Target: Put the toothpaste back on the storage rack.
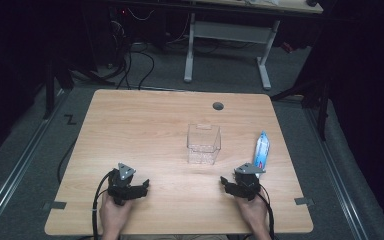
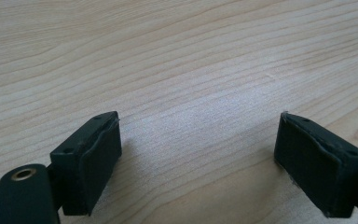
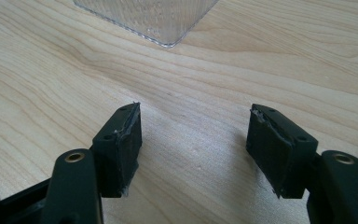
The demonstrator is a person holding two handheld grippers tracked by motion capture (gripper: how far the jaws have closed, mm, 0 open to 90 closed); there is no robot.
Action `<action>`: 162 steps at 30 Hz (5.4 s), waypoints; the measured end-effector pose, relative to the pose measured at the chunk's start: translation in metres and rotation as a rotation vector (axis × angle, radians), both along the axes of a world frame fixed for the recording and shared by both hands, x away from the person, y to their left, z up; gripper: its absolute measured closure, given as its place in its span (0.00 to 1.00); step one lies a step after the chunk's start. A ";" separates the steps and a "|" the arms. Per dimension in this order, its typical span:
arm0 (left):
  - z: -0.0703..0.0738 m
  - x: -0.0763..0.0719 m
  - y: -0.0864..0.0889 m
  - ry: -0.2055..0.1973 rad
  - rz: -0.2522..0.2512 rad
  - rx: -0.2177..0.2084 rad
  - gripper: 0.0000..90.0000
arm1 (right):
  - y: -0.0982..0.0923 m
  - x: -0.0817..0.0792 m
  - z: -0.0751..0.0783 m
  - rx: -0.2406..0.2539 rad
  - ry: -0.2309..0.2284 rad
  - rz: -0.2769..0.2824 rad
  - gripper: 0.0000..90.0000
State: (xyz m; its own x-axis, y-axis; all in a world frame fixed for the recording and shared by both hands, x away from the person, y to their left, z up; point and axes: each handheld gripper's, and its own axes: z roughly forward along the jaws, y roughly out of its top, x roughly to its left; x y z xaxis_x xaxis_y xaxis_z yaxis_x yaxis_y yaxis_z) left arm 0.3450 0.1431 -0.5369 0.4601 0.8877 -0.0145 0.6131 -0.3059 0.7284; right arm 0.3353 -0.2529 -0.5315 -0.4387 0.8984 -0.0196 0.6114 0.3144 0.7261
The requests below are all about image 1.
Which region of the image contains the bundle of black floor cables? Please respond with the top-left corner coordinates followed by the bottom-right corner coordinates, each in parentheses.
top-left (106, 19), bottom-right (156, 91)

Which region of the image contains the person's left hand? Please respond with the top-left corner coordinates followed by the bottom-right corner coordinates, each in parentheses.
top-left (99, 192), bottom-right (135, 235)

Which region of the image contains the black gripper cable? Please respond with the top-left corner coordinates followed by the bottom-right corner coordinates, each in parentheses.
top-left (259, 184), bottom-right (277, 240)
top-left (91, 170), bottom-right (115, 240)

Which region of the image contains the clear plastic box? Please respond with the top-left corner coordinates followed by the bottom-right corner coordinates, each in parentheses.
top-left (186, 123), bottom-right (222, 166)

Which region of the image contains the white-legged wooden desk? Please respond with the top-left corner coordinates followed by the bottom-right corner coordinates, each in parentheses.
top-left (182, 0), bottom-right (325, 92)

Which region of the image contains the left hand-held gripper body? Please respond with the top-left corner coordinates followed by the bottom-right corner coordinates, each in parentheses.
top-left (107, 162), bottom-right (137, 206)

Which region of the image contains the black metal stand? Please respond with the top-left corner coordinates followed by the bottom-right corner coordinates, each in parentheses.
top-left (42, 58), bottom-right (76, 120)
top-left (269, 78), bottom-right (332, 142)

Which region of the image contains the black floor cable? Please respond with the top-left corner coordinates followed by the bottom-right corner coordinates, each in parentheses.
top-left (56, 137), bottom-right (78, 185)

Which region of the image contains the grey metal floor rail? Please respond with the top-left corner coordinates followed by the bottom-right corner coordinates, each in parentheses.
top-left (0, 88), bottom-right (69, 234)
top-left (302, 106), bottom-right (370, 240)

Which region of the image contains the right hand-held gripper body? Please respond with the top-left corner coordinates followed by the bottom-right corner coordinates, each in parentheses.
top-left (234, 162), bottom-right (267, 201)

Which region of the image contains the blue white toothpaste tube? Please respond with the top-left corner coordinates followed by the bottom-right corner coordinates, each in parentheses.
top-left (252, 130), bottom-right (271, 172)

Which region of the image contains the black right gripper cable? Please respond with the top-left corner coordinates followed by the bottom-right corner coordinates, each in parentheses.
top-left (259, 184), bottom-right (277, 240)

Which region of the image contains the person's right hand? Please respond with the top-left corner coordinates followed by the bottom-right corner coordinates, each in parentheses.
top-left (234, 194), bottom-right (271, 235)

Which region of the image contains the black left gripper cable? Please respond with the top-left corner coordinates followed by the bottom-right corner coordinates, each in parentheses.
top-left (91, 170), bottom-right (115, 240)

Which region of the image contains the grey tape strip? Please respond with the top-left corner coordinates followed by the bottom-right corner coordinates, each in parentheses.
top-left (49, 201), bottom-right (68, 211)
top-left (294, 196), bottom-right (315, 206)

